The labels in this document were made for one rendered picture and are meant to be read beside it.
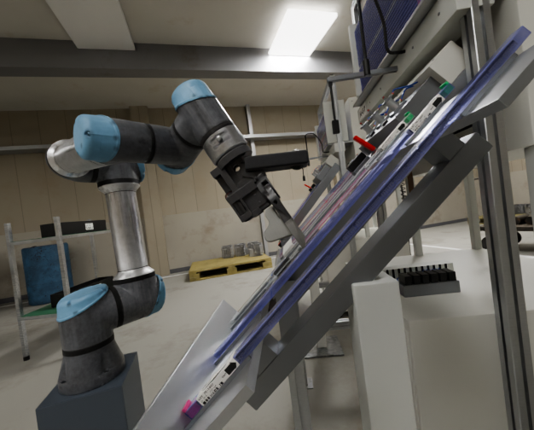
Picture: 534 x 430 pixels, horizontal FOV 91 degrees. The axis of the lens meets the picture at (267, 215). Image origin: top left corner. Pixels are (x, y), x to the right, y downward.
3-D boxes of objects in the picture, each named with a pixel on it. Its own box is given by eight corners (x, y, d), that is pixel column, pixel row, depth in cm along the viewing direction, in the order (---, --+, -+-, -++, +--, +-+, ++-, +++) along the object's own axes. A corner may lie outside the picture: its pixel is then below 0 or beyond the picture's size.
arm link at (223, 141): (240, 132, 53) (231, 118, 45) (252, 150, 53) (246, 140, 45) (209, 153, 54) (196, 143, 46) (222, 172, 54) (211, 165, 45)
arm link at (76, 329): (55, 344, 70) (49, 293, 70) (112, 323, 80) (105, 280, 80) (66, 357, 62) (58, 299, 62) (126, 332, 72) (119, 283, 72)
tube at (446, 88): (449, 91, 37) (440, 85, 37) (455, 87, 36) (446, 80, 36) (221, 354, 40) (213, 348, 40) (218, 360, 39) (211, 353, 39)
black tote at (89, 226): (60, 235, 222) (58, 222, 222) (41, 238, 223) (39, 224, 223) (107, 229, 279) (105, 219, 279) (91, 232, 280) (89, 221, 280)
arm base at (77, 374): (45, 403, 62) (39, 361, 61) (73, 368, 76) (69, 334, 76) (117, 384, 66) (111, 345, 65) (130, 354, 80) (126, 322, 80)
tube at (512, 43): (192, 420, 28) (183, 413, 28) (196, 409, 29) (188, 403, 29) (531, 32, 25) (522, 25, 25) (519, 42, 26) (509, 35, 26)
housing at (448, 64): (474, 102, 63) (427, 66, 64) (392, 148, 112) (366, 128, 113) (497, 75, 63) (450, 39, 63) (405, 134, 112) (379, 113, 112)
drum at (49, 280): (82, 291, 444) (75, 240, 443) (63, 301, 388) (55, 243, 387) (43, 297, 433) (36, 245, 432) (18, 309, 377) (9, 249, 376)
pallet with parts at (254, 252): (260, 258, 529) (258, 240, 529) (275, 266, 435) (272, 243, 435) (190, 271, 493) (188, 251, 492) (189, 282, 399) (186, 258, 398)
